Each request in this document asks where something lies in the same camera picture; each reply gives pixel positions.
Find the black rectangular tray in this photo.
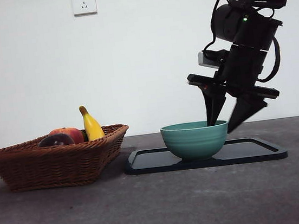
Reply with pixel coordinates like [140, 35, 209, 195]
[122, 132, 289, 179]

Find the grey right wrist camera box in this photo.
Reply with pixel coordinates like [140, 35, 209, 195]
[197, 48, 232, 71]

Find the white wall socket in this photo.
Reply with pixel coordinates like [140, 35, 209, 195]
[71, 0, 98, 17]

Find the dark red plum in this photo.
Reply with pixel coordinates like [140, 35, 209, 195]
[37, 132, 75, 149]

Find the brown wicker basket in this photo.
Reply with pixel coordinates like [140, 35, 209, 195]
[0, 123, 135, 196]

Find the teal ceramic bowl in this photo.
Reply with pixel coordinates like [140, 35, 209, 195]
[159, 118, 232, 166]

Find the red yellow apple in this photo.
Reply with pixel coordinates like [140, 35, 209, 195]
[48, 125, 85, 147]

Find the yellow banana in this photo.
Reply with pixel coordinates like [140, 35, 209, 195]
[78, 103, 106, 143]

